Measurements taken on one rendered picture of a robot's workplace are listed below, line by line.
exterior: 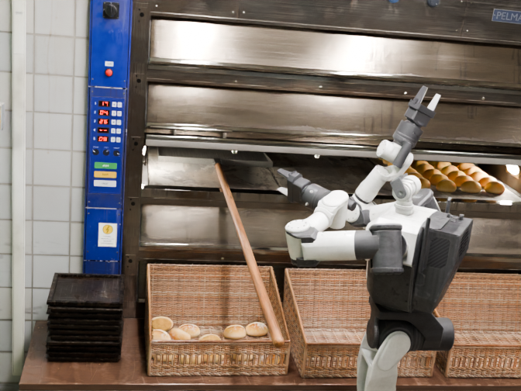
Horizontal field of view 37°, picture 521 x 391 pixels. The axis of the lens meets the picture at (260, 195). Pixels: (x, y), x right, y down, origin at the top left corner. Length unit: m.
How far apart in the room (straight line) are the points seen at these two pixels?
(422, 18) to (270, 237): 1.13
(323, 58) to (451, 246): 1.14
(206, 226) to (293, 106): 0.63
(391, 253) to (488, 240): 1.45
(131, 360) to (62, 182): 0.78
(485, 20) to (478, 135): 0.49
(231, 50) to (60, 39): 0.67
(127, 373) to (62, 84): 1.16
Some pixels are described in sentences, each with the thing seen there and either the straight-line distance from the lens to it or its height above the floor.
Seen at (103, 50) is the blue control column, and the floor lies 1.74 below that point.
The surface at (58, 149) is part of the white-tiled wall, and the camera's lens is 3.29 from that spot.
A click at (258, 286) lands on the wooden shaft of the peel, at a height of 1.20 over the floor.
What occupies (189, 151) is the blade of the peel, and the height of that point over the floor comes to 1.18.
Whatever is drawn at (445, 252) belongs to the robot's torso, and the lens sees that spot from 2.48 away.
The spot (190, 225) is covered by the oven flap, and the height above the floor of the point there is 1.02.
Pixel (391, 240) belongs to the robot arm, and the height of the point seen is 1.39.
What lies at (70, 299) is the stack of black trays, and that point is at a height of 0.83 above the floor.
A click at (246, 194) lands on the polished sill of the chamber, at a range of 3.36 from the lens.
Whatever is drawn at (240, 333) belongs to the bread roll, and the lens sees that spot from 3.38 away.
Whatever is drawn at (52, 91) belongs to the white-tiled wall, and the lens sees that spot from 3.25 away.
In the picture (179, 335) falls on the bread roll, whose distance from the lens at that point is 3.29.
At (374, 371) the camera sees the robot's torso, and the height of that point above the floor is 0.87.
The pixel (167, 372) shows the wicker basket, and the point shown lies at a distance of 3.11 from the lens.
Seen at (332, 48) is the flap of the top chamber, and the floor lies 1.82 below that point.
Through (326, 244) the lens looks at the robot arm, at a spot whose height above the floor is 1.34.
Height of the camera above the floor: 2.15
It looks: 17 degrees down
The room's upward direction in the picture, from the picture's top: 5 degrees clockwise
